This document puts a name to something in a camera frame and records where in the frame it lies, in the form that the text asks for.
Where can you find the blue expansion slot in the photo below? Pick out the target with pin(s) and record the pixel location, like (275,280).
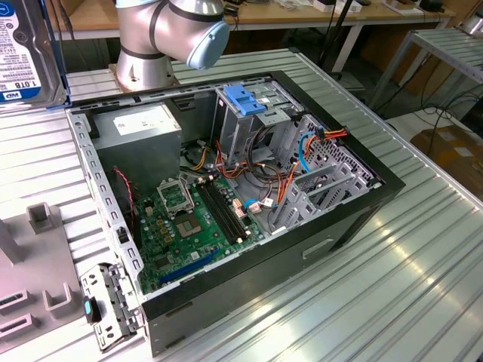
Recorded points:
(188,268)

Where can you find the metal card retainer bracket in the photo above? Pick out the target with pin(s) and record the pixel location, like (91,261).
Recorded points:
(113,305)

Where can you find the green motherboard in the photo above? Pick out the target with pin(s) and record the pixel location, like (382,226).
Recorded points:
(196,245)

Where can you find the flat brown cardboard box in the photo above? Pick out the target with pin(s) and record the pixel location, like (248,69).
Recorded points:
(453,151)

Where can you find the black open PC case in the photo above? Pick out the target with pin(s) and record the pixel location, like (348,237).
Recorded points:
(241,271)

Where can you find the grey metal drive cage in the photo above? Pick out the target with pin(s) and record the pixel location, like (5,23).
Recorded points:
(232,132)

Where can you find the blue plastic drive latch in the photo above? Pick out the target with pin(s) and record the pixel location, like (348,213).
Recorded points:
(241,100)

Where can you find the black RAM slot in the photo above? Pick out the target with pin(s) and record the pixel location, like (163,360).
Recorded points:
(216,212)
(221,211)
(227,210)
(232,208)

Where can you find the black stand pole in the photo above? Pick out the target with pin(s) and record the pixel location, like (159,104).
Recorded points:
(337,32)

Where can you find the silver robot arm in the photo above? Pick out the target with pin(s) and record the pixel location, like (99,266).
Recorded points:
(151,37)

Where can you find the black latch with blue tab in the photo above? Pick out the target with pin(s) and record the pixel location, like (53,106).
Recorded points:
(90,309)

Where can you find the metal slat side table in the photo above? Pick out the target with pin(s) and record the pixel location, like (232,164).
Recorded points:
(453,49)

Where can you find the grey metal disk bay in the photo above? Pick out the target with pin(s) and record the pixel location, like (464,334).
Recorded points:
(332,188)

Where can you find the hard disk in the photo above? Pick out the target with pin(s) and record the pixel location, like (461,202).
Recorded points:
(22,45)

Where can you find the small white box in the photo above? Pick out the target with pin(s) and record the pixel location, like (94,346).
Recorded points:
(324,5)

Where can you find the grey power supply unit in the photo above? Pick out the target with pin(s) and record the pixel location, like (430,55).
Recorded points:
(139,154)

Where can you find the grey plastic parts rack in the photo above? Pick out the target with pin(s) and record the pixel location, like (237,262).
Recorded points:
(37,256)

